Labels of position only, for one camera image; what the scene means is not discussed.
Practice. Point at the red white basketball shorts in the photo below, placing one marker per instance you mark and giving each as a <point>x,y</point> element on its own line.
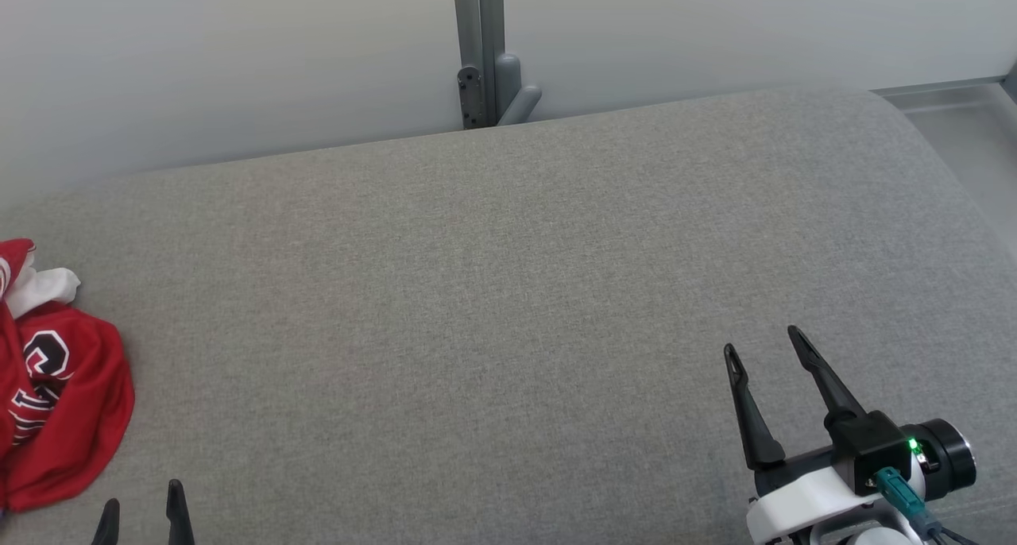
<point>48,287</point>

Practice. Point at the red basketball jersey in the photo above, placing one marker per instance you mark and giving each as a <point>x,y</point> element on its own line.
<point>87,418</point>

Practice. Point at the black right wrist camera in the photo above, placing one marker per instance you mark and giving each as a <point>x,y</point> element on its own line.
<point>949,454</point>

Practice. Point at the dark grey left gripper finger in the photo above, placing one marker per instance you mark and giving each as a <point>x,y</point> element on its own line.
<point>107,529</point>
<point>179,521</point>

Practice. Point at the grey metal post with bracket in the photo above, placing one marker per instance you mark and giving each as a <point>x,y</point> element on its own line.
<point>477,36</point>

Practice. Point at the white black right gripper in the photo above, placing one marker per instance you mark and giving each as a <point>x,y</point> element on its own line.
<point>810,497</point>

